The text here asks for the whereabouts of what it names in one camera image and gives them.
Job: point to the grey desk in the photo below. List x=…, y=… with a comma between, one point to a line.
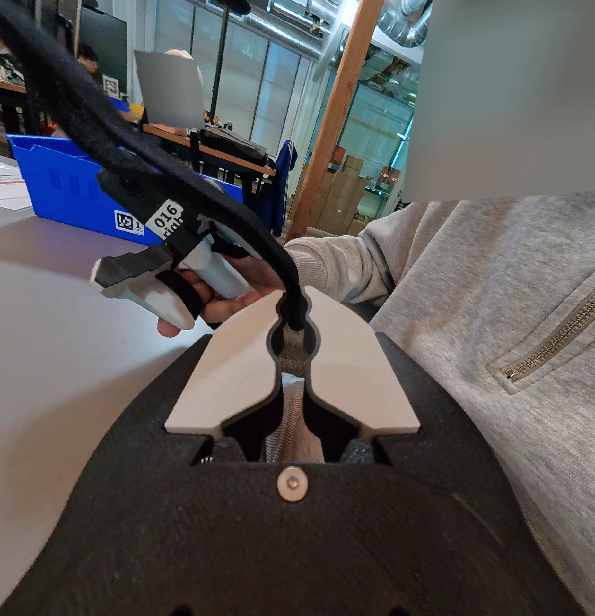
x=61, y=361

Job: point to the white paper sheet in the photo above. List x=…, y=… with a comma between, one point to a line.
x=8, y=187

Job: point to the wooden post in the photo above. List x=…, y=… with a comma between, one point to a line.
x=336, y=120

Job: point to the wooden table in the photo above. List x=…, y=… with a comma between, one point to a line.
x=230, y=156

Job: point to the blue jacket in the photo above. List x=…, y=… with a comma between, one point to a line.
x=275, y=192

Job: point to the black monitor screen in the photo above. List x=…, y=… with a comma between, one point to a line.
x=104, y=43

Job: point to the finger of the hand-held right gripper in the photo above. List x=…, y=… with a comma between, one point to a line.
x=124, y=272

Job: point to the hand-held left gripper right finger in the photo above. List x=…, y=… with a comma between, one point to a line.
x=355, y=380

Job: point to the grey zip hoodie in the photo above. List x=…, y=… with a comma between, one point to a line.
x=519, y=433

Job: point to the blue plastic bin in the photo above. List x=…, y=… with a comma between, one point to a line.
x=61, y=187

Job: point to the black bag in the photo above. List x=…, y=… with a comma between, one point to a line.
x=232, y=142

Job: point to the cluster of silver pipes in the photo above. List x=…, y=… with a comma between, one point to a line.
x=287, y=19

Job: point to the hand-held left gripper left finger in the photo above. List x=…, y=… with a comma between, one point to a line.
x=230, y=380

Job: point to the stack of cardboard boxes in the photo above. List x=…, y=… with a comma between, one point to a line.
x=343, y=192

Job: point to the person's right hand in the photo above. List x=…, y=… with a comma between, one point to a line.
x=230, y=310

